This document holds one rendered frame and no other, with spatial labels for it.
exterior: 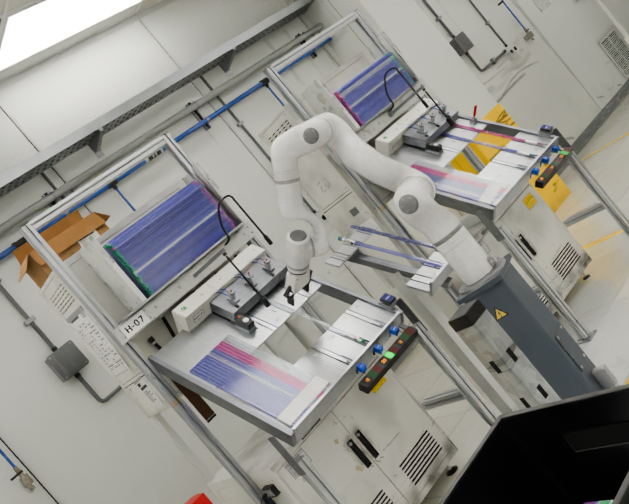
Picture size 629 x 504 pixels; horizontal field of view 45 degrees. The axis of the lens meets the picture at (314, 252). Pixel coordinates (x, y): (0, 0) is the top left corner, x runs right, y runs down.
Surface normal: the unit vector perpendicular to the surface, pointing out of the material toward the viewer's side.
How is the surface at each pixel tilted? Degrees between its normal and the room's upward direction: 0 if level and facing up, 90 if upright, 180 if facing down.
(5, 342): 90
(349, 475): 90
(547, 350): 90
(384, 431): 90
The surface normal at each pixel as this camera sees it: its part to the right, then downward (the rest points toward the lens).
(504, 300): -0.39, 0.39
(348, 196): -0.60, 0.55
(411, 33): 0.48, -0.33
